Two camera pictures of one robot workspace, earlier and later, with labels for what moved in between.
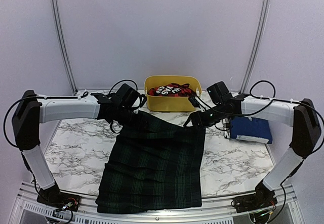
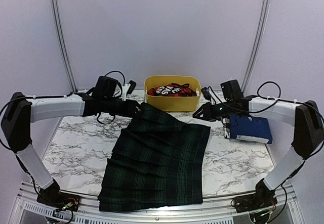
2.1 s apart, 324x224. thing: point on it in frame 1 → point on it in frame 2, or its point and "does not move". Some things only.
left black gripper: x=138 y=124 → x=130 y=109
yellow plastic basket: x=171 y=93 does not move
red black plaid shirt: x=173 y=90 does not move
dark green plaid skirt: x=152 y=164 does not move
